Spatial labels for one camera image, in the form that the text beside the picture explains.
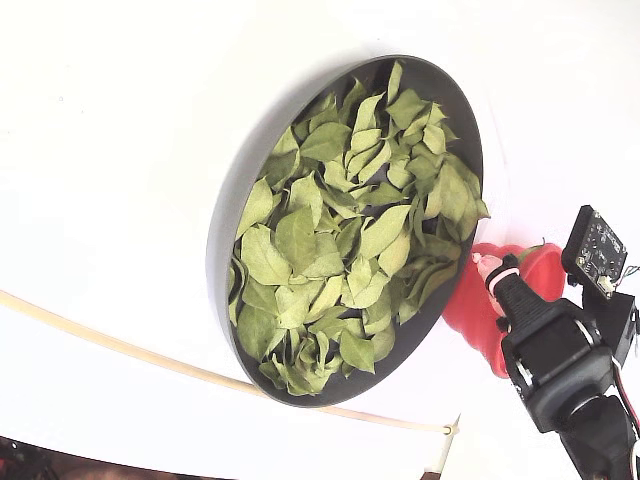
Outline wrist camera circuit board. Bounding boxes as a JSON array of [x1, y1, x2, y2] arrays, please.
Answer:
[[560, 204, 629, 301]]

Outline red collapsible silicone cup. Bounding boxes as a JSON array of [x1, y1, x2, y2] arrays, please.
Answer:
[[442, 242, 569, 380]]

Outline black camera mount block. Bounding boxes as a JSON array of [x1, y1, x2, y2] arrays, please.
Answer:
[[579, 287, 640, 367]]

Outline pile of green leaves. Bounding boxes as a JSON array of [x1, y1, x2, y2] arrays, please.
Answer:
[[227, 59, 492, 397]]

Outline red white servo wires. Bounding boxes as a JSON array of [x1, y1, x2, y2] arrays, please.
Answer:
[[610, 362, 640, 436]]

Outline dark grey round bowl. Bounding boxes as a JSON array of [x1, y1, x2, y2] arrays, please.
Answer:
[[204, 53, 485, 409]]

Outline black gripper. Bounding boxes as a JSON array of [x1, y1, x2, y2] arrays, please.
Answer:
[[471, 252, 617, 434]]

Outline green leaf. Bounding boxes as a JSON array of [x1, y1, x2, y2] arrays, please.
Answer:
[[517, 238, 547, 262]]

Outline long wooden dowel rod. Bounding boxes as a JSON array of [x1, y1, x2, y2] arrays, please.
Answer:
[[0, 288, 460, 437]]

